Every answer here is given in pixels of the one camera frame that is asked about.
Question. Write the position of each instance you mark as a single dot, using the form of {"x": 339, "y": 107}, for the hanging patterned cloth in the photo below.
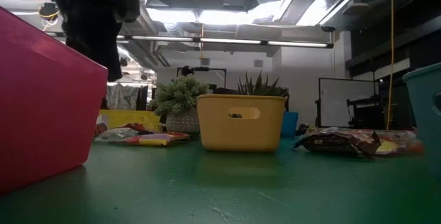
{"x": 122, "y": 97}

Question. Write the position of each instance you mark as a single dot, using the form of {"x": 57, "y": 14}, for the red Skittles packet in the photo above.
{"x": 138, "y": 127}

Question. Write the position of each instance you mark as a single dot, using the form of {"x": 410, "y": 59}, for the yellow Sour Patch packet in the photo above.
{"x": 153, "y": 139}
{"x": 389, "y": 146}

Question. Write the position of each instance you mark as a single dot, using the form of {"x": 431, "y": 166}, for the white board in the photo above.
{"x": 344, "y": 103}

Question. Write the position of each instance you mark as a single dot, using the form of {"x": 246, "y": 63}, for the black machine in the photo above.
{"x": 365, "y": 113}

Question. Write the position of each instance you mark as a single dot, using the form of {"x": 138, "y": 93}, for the black ceiling fixture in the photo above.
{"x": 48, "y": 10}

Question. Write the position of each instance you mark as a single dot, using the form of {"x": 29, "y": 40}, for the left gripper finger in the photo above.
{"x": 115, "y": 69}

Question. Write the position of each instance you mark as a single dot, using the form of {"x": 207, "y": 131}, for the red plastic bin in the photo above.
{"x": 44, "y": 113}

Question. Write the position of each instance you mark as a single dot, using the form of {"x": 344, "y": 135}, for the teal plastic bin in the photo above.
{"x": 423, "y": 113}

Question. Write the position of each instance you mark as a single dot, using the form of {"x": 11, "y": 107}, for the long ceiling light bar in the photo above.
{"x": 227, "y": 40}

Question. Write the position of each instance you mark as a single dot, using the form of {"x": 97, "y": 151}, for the mixed succulent potted plant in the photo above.
{"x": 258, "y": 88}

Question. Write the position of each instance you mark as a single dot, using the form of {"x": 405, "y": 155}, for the black stand frame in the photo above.
{"x": 201, "y": 69}

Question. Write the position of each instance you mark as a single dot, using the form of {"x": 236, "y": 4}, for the round pale green plant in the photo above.
{"x": 179, "y": 96}

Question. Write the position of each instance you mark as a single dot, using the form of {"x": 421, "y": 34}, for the orange plastic bin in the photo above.
{"x": 241, "y": 131}

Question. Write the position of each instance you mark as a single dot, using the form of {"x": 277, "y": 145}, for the yellow mesh basket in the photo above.
{"x": 127, "y": 118}

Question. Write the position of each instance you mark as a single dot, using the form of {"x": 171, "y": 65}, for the clear candy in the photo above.
{"x": 303, "y": 128}
{"x": 115, "y": 134}

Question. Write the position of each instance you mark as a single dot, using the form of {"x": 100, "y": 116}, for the brown wrapped candy bar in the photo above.
{"x": 339, "y": 142}

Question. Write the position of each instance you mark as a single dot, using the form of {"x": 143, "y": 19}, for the blue plastic bin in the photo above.
{"x": 289, "y": 124}

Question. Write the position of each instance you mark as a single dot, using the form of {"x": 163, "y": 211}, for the green table mat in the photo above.
{"x": 220, "y": 189}

